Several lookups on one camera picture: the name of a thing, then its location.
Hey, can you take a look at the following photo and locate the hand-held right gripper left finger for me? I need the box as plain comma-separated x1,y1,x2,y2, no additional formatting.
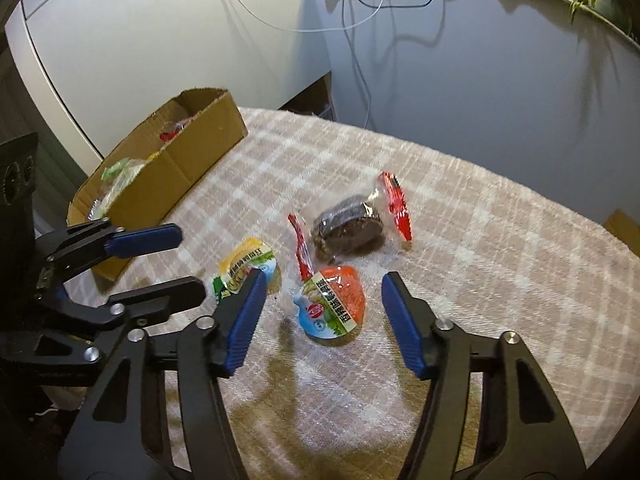
57,267,268,480

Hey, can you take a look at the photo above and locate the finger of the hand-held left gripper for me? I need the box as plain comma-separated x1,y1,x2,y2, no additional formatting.
10,276,207,361
32,217,183,293

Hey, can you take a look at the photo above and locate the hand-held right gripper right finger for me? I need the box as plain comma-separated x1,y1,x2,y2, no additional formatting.
381,271,588,480

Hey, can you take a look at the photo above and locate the yellow jelly cup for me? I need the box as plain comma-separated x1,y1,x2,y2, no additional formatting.
212,236,283,306

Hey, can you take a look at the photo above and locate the green candy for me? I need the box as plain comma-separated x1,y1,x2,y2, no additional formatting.
101,158,144,184

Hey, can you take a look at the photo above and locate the orange jelly cup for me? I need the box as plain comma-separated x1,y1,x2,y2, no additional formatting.
292,265,367,343

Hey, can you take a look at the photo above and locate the cardboard box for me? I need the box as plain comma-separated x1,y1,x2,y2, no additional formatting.
66,87,249,281

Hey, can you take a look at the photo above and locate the red candy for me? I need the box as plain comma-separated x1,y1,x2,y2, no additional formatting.
159,119,193,143

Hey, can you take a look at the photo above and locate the clear wrapped brown cake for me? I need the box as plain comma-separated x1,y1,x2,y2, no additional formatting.
287,171,415,281

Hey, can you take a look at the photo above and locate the white cabinet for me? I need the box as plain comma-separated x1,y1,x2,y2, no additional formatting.
2,0,333,176

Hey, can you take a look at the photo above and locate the brown cardboard piece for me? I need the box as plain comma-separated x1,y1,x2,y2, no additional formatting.
602,209,640,256

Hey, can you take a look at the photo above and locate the white cable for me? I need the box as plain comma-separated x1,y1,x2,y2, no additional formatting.
207,0,386,131

